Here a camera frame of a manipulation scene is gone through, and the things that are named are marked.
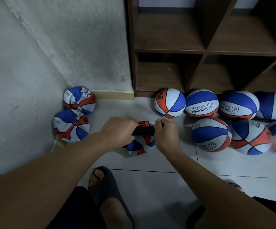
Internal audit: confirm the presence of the black hand pump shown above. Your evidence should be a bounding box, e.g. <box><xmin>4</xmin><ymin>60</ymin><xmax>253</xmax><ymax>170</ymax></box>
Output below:
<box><xmin>123</xmin><ymin>123</ymin><xmax>164</xmax><ymax>150</ymax></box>

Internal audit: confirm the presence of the person's left hand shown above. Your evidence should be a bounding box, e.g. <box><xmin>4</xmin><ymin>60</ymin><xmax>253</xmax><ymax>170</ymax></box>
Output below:
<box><xmin>100</xmin><ymin>117</ymin><xmax>139</xmax><ymax>149</ymax></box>

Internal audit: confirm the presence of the person's left foot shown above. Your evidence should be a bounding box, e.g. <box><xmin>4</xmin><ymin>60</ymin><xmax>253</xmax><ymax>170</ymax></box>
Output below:
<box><xmin>89</xmin><ymin>169</ymin><xmax>132</xmax><ymax>229</ymax></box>

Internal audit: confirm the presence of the brown wooden cubby shelf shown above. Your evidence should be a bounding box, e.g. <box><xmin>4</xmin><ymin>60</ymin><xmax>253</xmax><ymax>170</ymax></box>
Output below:
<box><xmin>126</xmin><ymin>0</ymin><xmax>276</xmax><ymax>98</ymax></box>

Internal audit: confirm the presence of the black sandal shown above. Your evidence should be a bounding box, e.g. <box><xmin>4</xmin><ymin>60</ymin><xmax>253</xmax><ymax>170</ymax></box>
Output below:
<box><xmin>186</xmin><ymin>178</ymin><xmax>247</xmax><ymax>229</ymax></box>
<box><xmin>88</xmin><ymin>166</ymin><xmax>135</xmax><ymax>229</ymax></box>

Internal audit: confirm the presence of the person's right forearm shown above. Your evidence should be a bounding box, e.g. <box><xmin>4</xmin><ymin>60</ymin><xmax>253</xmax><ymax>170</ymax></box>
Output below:
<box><xmin>168</xmin><ymin>148</ymin><xmax>276</xmax><ymax>229</ymax></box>

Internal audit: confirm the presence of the person's right foot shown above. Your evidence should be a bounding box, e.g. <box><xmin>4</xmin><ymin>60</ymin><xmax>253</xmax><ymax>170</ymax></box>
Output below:
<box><xmin>229</xmin><ymin>181</ymin><xmax>246</xmax><ymax>194</ymax></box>

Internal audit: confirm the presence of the person's right hand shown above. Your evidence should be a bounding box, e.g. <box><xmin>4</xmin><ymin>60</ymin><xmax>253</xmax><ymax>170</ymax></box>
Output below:
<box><xmin>154</xmin><ymin>118</ymin><xmax>185</xmax><ymax>161</ymax></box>

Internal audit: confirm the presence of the person's left forearm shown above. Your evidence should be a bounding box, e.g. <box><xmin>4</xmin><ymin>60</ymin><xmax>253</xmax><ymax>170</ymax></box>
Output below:
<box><xmin>0</xmin><ymin>132</ymin><xmax>114</xmax><ymax>229</ymax></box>

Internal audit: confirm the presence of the person's foot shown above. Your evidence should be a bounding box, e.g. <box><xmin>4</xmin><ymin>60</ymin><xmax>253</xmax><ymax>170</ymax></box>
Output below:
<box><xmin>89</xmin><ymin>169</ymin><xmax>132</xmax><ymax>229</ymax></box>
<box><xmin>229</xmin><ymin>181</ymin><xmax>246</xmax><ymax>194</ymax></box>

